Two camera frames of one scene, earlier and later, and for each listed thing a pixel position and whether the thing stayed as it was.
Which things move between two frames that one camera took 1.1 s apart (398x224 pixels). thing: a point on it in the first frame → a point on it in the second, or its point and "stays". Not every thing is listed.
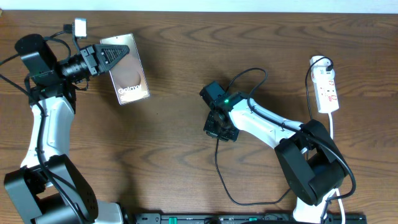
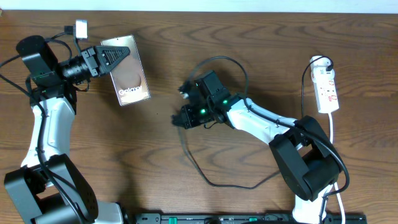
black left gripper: x=96 y=60 stays
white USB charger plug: x=318 y=70 stays
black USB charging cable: x=328 y=68 → x=265 y=179
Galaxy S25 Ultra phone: x=129 y=76 stays
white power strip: x=323 y=74 stays
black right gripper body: x=213 y=128 → x=196 y=115
